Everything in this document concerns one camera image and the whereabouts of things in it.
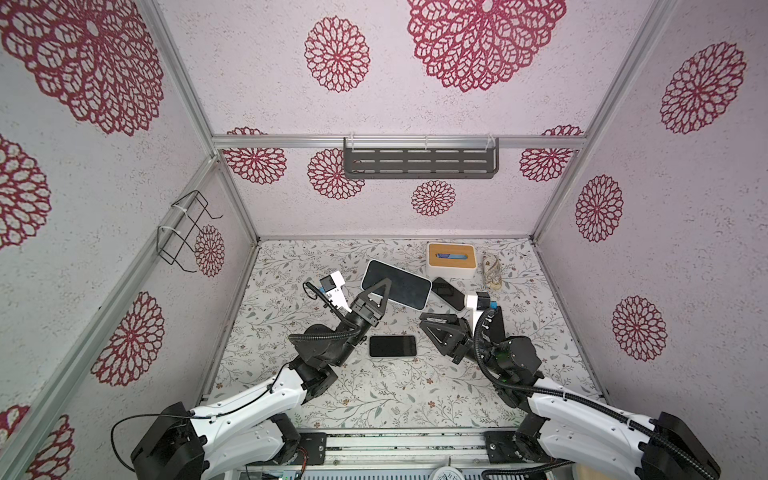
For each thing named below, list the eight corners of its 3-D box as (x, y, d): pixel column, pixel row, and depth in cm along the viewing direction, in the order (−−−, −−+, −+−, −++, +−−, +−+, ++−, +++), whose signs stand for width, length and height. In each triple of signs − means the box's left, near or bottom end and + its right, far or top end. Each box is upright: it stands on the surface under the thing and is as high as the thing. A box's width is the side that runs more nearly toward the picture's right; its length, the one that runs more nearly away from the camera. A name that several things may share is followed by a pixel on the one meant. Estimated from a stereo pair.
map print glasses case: (485, 291, 107) (487, 285, 104) (476, 259, 117) (479, 253, 114) (505, 291, 107) (508, 285, 104) (495, 259, 117) (498, 253, 114)
